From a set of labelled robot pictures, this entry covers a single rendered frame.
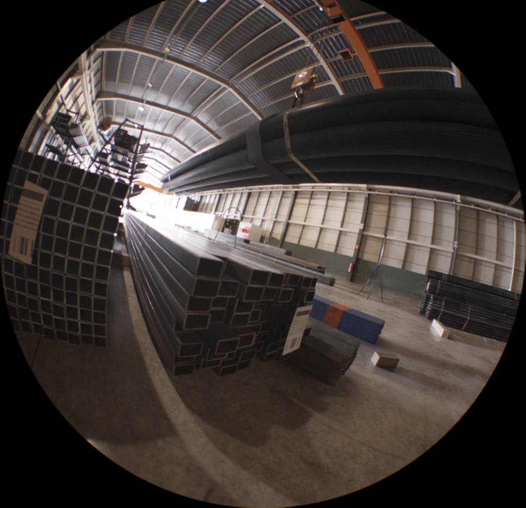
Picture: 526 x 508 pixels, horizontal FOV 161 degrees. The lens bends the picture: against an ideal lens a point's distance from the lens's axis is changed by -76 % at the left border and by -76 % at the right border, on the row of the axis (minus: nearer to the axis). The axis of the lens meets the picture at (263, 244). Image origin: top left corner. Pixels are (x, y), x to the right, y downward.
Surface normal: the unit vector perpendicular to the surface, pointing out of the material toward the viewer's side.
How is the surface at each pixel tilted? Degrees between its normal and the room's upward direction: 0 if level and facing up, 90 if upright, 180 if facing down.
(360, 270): 90
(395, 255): 90
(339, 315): 90
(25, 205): 89
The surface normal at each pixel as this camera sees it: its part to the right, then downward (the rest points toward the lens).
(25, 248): 0.71, 0.10
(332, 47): -0.39, 0.91
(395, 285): -0.68, -0.22
